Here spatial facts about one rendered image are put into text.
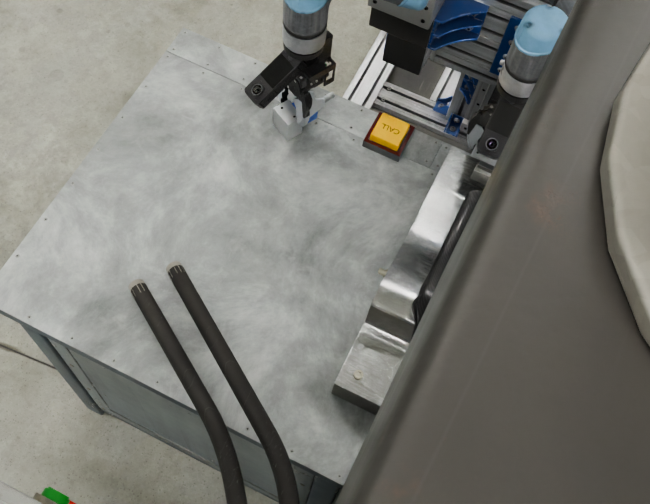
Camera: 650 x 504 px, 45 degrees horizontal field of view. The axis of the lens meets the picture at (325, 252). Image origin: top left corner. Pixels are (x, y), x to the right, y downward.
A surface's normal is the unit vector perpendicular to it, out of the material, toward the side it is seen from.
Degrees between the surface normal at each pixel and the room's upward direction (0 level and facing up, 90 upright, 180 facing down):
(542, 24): 0
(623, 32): 0
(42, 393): 1
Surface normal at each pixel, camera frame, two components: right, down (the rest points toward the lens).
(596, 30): -0.17, -0.53
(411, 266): 0.26, -0.76
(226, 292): 0.07, -0.44
